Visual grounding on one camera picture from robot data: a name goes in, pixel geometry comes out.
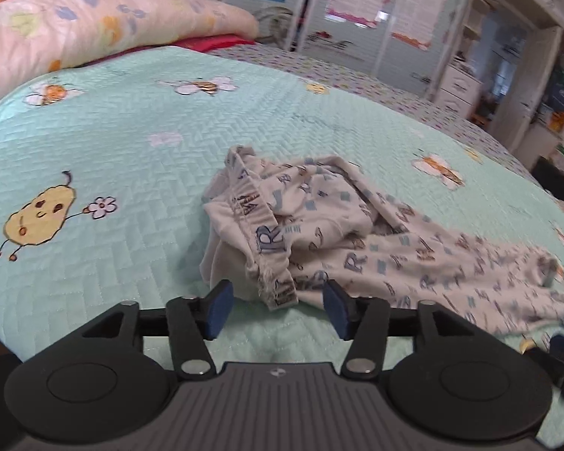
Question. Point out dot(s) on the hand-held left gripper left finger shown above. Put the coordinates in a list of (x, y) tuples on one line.
[(220, 307)]

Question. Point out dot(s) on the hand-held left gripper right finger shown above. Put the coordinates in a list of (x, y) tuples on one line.
[(334, 307)]

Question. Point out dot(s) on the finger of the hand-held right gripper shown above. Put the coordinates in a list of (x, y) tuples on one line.
[(561, 345)]

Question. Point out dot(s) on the letter-print pajama pants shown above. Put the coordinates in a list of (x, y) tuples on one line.
[(329, 225)]

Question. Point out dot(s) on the dark object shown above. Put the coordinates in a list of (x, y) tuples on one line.
[(557, 183)]

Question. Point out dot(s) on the green quilted bedspread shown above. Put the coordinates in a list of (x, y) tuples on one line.
[(122, 159)]

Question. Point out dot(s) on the dotted patterned bed sheet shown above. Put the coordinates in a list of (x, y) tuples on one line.
[(357, 84)]

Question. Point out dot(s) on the white drawer cabinet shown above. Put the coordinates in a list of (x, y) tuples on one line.
[(458, 89)]

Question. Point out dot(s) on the sliding-door wardrobe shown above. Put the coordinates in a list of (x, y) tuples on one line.
[(404, 63)]

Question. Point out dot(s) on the white door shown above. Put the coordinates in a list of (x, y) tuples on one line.
[(528, 84)]

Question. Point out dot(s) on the electric fan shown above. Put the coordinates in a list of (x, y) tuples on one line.
[(273, 28)]

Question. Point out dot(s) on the orange-bordered poster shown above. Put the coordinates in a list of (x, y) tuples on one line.
[(418, 11)]

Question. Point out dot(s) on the floral rolled duvet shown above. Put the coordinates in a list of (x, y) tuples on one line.
[(75, 28)]

